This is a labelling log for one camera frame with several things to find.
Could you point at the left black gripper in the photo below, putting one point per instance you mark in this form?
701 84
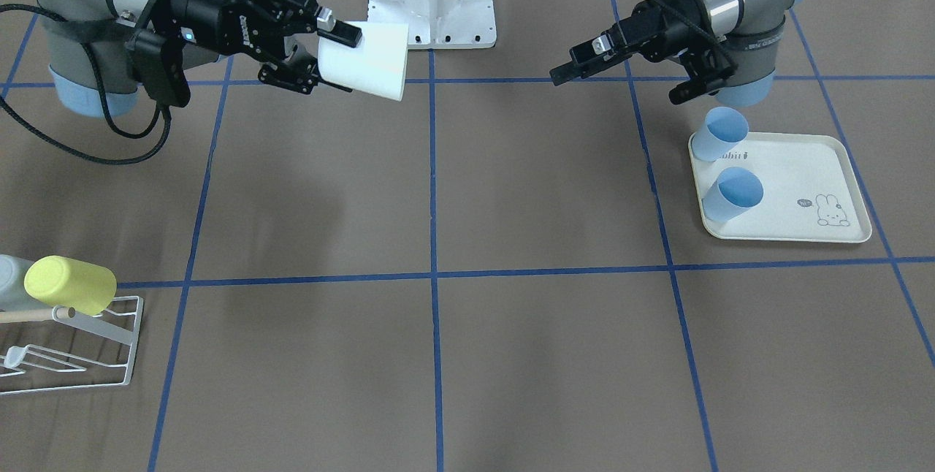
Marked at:
652 28

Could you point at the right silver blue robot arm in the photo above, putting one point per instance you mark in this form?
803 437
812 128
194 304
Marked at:
103 51

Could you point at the yellow plastic cup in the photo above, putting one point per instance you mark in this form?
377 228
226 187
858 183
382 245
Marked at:
60 281

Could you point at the white translucent plastic cup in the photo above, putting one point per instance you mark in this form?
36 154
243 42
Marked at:
14 296

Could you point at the blue plastic cup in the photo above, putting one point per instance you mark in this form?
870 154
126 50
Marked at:
734 191
722 129

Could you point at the cream plastic cup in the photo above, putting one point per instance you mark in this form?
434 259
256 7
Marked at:
376 66

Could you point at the cream plastic tray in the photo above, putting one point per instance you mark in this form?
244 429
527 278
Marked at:
810 192

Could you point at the white wire cup rack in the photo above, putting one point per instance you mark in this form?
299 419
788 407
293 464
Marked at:
60 349

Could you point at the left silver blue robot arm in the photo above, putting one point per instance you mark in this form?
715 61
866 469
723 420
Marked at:
728 48

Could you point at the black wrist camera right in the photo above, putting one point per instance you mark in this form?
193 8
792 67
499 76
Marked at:
157 62

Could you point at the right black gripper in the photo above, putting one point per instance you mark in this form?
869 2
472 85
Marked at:
207 3

